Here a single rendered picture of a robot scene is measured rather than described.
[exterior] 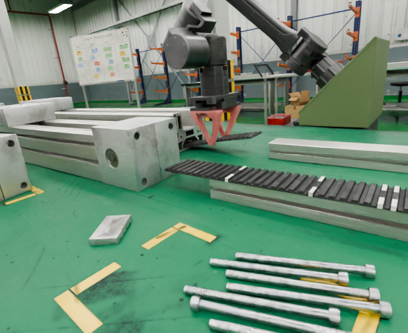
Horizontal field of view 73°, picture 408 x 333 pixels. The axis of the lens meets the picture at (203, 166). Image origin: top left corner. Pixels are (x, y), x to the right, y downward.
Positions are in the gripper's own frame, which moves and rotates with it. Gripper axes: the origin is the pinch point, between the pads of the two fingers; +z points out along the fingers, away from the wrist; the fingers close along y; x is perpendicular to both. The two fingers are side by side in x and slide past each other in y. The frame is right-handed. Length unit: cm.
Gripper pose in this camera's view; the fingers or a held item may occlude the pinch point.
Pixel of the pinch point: (218, 138)
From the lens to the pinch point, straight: 59.5
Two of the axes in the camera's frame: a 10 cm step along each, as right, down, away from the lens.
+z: 0.9, 9.5, 3.0
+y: -5.9, 3.0, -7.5
